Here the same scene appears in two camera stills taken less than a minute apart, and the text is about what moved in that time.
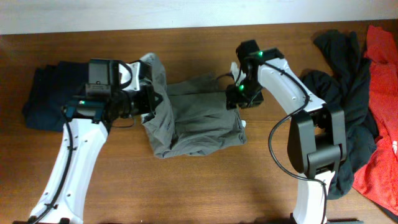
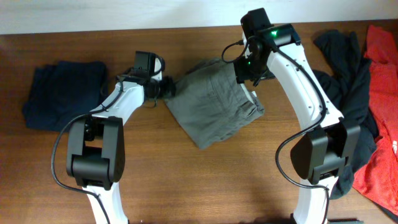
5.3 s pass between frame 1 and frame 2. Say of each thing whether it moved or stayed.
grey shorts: moved
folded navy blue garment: stayed
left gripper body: moved
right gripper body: moved
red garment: stayed
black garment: stayed
